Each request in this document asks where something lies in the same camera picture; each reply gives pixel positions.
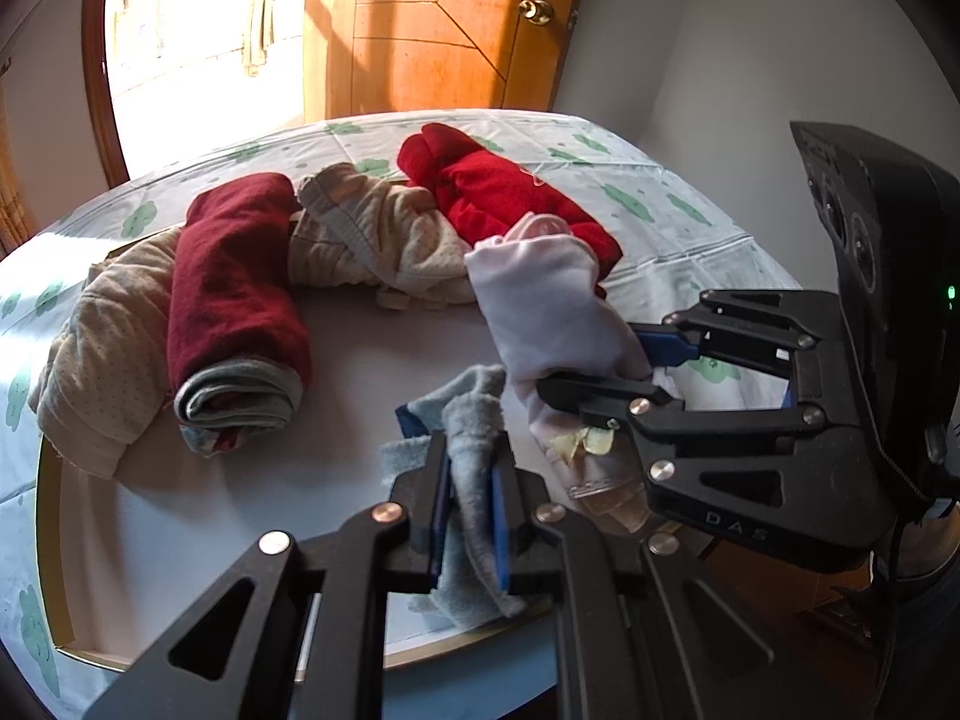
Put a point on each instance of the maroon underwear grey lining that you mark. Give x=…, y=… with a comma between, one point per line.
x=232, y=277

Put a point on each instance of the beige underwear grey band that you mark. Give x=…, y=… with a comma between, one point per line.
x=390, y=240

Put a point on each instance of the beige shallow cardboard box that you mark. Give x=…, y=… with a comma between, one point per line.
x=262, y=540

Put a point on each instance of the brass door knob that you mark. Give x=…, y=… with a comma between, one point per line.
x=535, y=12

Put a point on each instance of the orange wooden door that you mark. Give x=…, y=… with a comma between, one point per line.
x=420, y=37

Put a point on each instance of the light pink underwear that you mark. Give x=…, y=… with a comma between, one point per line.
x=540, y=300

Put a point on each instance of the red underwear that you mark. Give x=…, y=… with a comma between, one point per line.
x=495, y=187

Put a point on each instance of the yellow window curtain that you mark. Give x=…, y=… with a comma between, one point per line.
x=11, y=187

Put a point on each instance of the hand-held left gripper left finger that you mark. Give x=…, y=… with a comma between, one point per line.
x=427, y=532

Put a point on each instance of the beige dotted underwear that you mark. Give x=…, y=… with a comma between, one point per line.
x=105, y=360

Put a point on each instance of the tied balcony curtain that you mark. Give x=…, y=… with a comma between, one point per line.
x=259, y=30

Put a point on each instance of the table with cloud tablecloth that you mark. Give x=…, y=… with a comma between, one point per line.
x=660, y=187

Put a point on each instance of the grey sock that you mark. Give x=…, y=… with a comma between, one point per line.
x=472, y=420

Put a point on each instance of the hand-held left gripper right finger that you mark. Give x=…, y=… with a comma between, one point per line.
x=499, y=532

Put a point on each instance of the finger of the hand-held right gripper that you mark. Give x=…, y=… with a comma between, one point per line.
x=600, y=394
x=667, y=345

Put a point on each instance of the brown door frame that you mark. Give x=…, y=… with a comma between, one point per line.
x=97, y=90

